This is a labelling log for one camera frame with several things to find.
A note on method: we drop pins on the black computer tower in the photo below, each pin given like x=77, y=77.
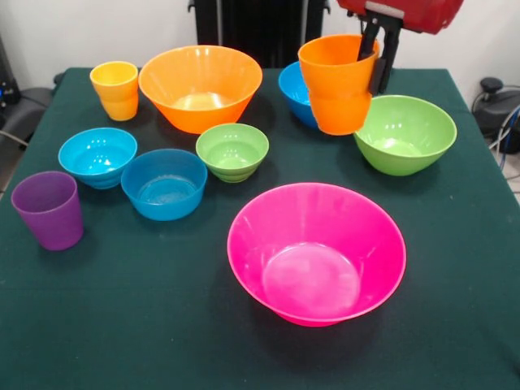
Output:
x=8, y=81

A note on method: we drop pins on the large green bowl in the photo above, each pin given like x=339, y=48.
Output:
x=406, y=134

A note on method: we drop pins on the purple cup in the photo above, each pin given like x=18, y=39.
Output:
x=48, y=215

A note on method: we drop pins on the yellow cup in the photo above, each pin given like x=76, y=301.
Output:
x=115, y=93

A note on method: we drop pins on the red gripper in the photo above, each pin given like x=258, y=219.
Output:
x=430, y=14

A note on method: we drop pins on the small light blue bowl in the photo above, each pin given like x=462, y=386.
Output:
x=97, y=154

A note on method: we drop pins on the small green bowl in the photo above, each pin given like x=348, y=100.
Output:
x=231, y=150

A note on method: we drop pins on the large pink bowl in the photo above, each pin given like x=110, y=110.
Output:
x=313, y=260

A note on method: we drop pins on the orange cup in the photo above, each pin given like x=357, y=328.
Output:
x=337, y=89

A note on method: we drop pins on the large orange bowl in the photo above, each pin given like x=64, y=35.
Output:
x=199, y=97

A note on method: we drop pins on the dark green tablecloth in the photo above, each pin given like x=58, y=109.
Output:
x=122, y=304

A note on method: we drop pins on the dark blue bowl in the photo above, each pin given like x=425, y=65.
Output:
x=162, y=187

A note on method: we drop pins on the medium blue bowl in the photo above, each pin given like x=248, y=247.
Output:
x=294, y=93

